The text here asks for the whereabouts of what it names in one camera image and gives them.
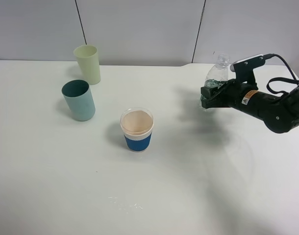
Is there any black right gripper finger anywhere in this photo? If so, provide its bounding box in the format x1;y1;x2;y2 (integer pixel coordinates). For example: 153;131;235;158
201;98;229;109
200;83;228;98

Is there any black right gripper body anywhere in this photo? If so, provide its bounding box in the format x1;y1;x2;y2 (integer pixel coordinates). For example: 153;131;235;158
217;79;258;108

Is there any clear green-label water bottle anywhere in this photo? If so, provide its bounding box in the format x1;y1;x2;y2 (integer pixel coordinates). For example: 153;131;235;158
204;54;230;88

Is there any white cup with blue sleeve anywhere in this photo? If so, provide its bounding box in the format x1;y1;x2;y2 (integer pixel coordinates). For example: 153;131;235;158
120;107;154;152

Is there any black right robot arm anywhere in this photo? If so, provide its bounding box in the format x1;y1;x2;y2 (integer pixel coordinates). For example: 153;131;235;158
200;77;299;134

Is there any pale yellow-green plastic cup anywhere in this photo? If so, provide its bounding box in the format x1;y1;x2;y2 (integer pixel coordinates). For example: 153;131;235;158
74;45;101;85

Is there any teal blue plastic cup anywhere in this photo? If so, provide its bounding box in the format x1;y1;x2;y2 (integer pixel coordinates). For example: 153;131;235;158
61;80;96;121

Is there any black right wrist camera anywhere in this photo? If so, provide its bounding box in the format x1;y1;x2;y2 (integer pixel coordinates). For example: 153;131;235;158
230;54;266;85

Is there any black right camera cable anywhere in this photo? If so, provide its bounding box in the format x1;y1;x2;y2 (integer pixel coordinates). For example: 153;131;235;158
263;53;299;95

